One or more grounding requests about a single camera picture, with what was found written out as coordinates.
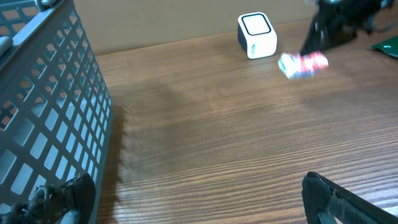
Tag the white barcode scanner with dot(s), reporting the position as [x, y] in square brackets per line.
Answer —
[256, 35]

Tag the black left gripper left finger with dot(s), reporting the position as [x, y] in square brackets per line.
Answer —
[52, 202]

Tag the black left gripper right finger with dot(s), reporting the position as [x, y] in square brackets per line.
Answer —
[327, 202]

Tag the grey plastic shopping basket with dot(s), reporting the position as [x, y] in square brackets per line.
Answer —
[56, 110]

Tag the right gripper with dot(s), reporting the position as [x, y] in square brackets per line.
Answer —
[336, 17]

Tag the green 3M gloves package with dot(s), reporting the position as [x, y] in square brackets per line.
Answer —
[388, 47]

